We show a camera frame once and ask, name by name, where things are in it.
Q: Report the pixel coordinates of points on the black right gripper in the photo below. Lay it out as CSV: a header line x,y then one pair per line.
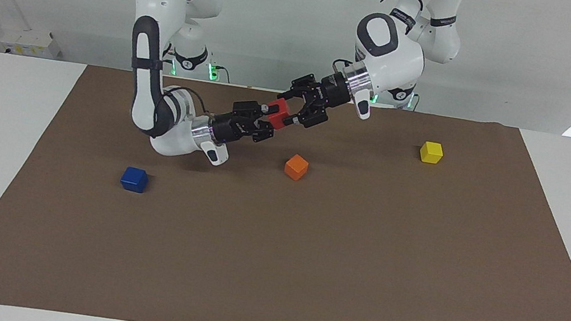
x,y
228,128

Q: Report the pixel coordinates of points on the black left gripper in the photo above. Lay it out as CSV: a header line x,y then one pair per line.
x,y
334,91

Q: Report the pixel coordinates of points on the red wooden block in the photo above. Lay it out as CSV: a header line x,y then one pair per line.
x,y
277,111

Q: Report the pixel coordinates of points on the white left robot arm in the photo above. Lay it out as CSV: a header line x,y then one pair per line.
x,y
391,57

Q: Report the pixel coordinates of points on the orange wooden block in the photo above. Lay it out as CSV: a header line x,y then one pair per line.
x,y
295,168

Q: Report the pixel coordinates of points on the yellow wooden block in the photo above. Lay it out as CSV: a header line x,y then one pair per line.
x,y
431,153

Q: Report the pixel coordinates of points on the blue wooden block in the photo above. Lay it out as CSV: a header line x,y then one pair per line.
x,y
133,180

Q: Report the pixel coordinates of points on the brown table mat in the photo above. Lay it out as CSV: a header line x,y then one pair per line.
x,y
305,254

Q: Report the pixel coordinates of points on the white wall box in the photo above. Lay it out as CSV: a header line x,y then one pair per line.
x,y
31,40

